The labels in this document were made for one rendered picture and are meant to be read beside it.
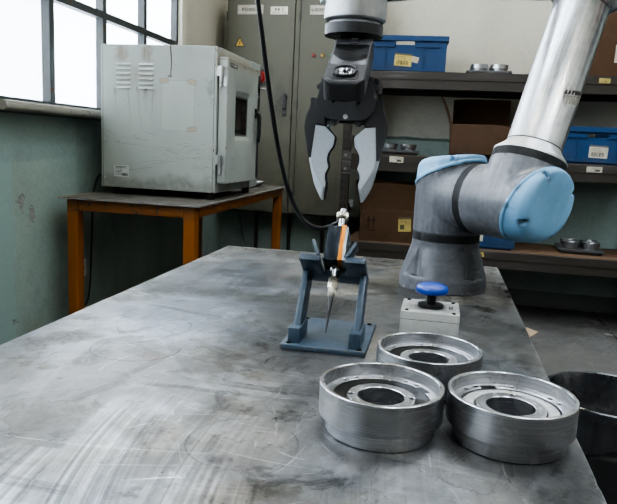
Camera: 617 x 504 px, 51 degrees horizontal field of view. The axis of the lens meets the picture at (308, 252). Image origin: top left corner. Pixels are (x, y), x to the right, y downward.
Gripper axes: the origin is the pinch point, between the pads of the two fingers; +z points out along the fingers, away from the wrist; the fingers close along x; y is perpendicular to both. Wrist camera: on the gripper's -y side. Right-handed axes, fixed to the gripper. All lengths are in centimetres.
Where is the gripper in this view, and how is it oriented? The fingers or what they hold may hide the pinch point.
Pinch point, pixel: (341, 191)
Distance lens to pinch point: 79.9
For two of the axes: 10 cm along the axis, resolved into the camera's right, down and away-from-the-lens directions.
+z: -0.5, 9.8, 1.7
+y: 2.0, -1.6, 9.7
